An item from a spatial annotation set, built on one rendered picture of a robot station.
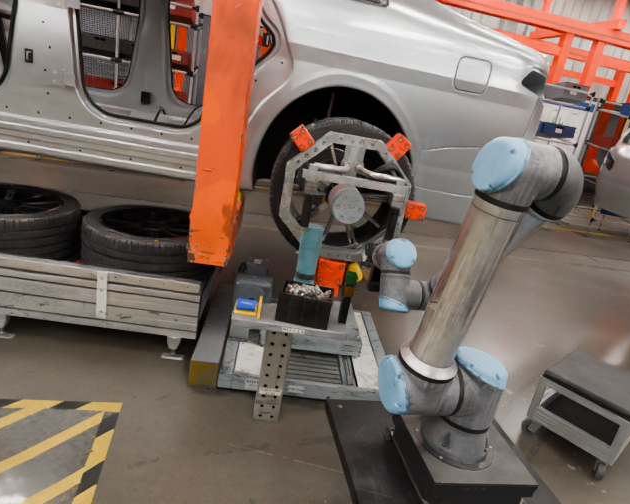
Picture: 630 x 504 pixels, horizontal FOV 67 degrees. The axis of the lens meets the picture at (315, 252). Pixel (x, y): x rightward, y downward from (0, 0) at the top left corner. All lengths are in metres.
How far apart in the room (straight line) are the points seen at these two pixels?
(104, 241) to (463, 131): 1.78
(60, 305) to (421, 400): 1.64
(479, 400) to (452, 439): 0.14
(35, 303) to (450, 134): 2.07
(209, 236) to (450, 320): 1.12
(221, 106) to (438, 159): 1.15
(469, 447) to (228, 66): 1.46
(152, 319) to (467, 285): 1.51
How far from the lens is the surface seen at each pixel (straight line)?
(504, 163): 1.00
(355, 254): 2.12
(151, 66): 4.25
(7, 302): 2.45
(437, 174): 2.51
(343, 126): 2.09
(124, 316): 2.27
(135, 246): 2.25
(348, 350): 2.35
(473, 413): 1.38
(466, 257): 1.08
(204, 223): 1.95
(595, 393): 2.26
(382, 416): 1.67
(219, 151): 1.88
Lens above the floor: 1.26
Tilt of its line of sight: 18 degrees down
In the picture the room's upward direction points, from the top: 11 degrees clockwise
